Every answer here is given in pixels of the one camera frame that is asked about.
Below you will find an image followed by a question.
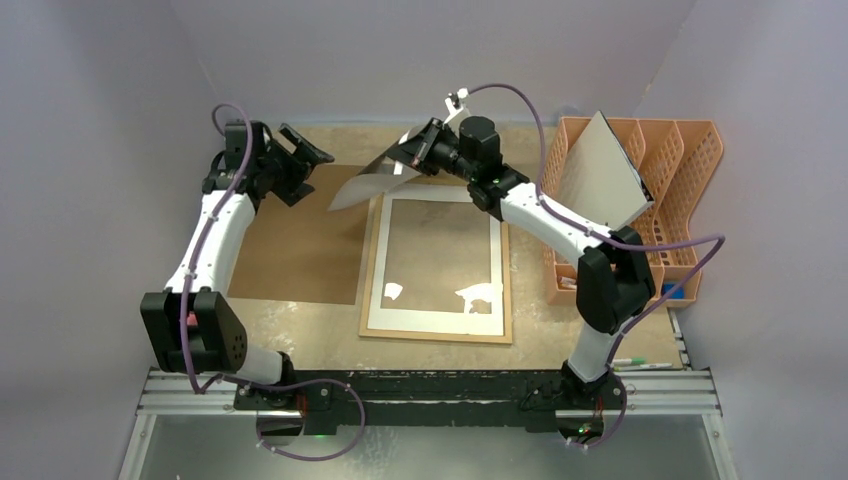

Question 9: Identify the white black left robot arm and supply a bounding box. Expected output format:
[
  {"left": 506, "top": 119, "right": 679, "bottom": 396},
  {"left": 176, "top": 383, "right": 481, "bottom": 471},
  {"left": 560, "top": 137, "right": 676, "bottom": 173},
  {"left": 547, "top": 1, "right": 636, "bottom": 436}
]
[{"left": 140, "top": 121, "right": 335, "bottom": 409}]

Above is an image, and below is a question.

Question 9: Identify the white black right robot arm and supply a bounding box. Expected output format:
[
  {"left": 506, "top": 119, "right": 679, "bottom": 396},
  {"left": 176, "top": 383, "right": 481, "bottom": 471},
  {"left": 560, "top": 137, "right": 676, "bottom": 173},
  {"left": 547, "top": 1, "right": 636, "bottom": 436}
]
[{"left": 387, "top": 116, "right": 656, "bottom": 407}]

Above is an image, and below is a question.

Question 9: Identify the brown cardboard backing board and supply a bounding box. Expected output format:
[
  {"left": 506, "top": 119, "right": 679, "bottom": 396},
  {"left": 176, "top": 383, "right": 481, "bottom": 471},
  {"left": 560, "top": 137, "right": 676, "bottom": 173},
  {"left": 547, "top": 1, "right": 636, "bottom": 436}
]
[{"left": 228, "top": 165, "right": 369, "bottom": 305}]

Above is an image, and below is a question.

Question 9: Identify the cat and books photo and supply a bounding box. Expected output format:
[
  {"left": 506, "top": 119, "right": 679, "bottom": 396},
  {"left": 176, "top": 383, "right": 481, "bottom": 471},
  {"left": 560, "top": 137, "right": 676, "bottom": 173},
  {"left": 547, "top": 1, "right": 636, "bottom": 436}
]
[{"left": 328, "top": 127, "right": 421, "bottom": 211}]

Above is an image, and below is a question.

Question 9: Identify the light wooden picture frame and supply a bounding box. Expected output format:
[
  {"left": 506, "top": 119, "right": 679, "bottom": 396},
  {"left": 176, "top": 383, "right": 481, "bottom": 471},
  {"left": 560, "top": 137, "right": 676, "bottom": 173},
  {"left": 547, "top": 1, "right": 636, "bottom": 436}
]
[{"left": 358, "top": 177, "right": 514, "bottom": 346}]

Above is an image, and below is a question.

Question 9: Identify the orange plastic desk organizer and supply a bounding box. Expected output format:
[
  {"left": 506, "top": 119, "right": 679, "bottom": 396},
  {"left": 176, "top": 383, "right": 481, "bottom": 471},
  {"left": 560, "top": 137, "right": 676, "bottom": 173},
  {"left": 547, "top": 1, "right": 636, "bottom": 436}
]
[{"left": 542, "top": 116, "right": 724, "bottom": 309}]

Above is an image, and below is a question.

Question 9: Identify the blue small block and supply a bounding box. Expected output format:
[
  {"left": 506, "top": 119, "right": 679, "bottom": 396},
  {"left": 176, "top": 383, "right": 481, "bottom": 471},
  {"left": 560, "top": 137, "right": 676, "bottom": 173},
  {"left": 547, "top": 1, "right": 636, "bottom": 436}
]
[{"left": 661, "top": 283, "right": 686, "bottom": 300}]

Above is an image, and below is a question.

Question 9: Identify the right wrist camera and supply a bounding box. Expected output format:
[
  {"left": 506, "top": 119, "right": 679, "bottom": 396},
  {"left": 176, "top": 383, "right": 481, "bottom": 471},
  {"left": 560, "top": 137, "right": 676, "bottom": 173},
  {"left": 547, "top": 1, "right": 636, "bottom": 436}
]
[{"left": 444, "top": 88, "right": 470, "bottom": 130}]

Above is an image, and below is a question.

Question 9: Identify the grey white board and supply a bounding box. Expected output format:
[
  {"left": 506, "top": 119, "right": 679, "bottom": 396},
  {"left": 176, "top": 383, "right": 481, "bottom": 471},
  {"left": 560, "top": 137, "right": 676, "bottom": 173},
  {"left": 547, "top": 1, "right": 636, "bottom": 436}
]
[{"left": 555, "top": 111, "right": 655, "bottom": 229}]

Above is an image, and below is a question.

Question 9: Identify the green capped marker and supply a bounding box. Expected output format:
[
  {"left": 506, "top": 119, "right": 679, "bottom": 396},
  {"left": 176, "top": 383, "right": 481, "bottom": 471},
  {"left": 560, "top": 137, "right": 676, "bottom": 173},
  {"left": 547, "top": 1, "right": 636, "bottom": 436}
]
[{"left": 612, "top": 357, "right": 646, "bottom": 368}]

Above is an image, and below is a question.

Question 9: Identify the aluminium rail base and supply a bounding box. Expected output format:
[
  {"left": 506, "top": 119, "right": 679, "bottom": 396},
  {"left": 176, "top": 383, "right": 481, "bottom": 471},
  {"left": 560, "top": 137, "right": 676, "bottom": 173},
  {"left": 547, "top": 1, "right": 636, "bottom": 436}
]
[{"left": 137, "top": 370, "right": 721, "bottom": 438}]

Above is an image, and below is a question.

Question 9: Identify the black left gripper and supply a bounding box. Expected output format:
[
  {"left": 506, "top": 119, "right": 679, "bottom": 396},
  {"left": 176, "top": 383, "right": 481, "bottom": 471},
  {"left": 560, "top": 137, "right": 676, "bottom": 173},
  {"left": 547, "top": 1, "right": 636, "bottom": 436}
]
[{"left": 258, "top": 127, "right": 333, "bottom": 205}]

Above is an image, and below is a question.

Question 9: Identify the white mat board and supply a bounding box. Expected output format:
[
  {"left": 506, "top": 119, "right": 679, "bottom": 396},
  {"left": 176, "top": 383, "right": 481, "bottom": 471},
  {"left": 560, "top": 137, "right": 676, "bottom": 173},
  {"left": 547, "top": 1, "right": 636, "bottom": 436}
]
[{"left": 366, "top": 185, "right": 506, "bottom": 337}]

